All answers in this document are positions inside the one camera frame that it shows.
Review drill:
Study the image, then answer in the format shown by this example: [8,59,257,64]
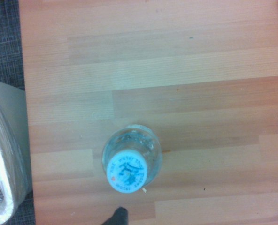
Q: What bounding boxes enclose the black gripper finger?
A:
[101,206,129,225]

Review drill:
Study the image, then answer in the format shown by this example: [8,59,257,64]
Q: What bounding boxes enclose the grey trash bin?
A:
[0,78,34,225]

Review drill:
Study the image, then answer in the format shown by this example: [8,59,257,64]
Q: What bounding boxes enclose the clear plastic water bottle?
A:
[101,123,163,194]

